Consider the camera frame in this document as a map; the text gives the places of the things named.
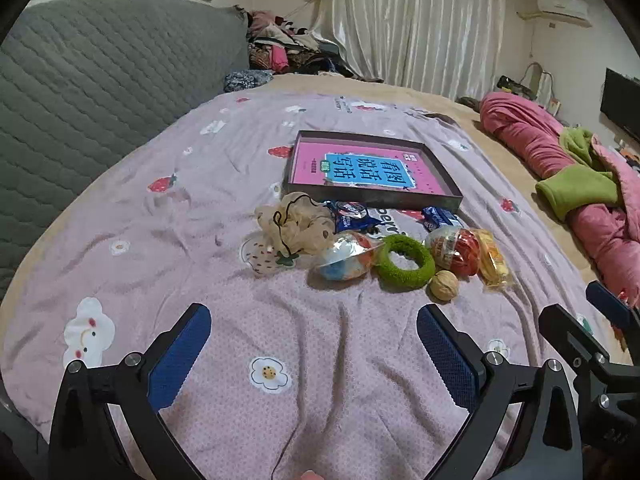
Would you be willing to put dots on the pile of clothes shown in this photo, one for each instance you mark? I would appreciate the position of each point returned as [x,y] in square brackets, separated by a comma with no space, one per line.
[280,50]

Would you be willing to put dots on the walnut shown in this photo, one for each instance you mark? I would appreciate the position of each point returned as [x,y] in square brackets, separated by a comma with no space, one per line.
[443,286]

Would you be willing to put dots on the purple printed blanket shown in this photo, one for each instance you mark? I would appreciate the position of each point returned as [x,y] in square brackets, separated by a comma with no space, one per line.
[200,260]

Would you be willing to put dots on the yellow snack packet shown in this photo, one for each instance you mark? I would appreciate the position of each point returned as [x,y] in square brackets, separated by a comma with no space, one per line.
[492,260]

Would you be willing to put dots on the white curtain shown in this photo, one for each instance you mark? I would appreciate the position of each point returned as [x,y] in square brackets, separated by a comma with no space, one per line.
[425,25]

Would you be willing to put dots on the blue snack packet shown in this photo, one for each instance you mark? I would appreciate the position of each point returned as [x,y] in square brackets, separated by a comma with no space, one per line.
[350,215]
[440,217]

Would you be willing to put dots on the pink book tray box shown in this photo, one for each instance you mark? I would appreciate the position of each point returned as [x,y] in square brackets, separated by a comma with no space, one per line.
[350,196]

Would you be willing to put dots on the green fleece blanket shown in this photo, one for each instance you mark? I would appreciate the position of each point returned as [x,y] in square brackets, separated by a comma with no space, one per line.
[575,190]

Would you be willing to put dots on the black television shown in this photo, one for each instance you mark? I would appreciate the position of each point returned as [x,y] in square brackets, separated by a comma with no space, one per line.
[620,100]

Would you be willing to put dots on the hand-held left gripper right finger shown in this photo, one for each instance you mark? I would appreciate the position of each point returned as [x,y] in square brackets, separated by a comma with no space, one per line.
[445,355]

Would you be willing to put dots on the grey quilted headboard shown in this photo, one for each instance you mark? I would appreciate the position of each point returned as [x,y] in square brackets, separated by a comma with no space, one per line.
[100,85]

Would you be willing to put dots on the blue patterned cloth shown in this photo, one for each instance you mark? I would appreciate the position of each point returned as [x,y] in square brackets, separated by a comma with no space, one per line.
[245,80]

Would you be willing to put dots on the toy egg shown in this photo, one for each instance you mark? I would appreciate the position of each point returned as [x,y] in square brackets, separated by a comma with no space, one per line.
[455,250]
[345,260]

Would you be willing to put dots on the pink quilt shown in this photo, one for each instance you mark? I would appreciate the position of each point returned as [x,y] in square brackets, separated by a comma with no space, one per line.
[520,130]

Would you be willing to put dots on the white air conditioner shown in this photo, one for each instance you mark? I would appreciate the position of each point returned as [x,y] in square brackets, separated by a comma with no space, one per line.
[562,7]

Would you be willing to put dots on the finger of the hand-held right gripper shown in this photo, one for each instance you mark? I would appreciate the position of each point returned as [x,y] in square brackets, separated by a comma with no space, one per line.
[607,302]
[565,327]

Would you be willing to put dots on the arched table mirror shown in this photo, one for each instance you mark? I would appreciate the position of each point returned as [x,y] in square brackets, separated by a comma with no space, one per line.
[535,80]

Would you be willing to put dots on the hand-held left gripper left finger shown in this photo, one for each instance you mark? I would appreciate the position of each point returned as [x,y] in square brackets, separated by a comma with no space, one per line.
[180,355]

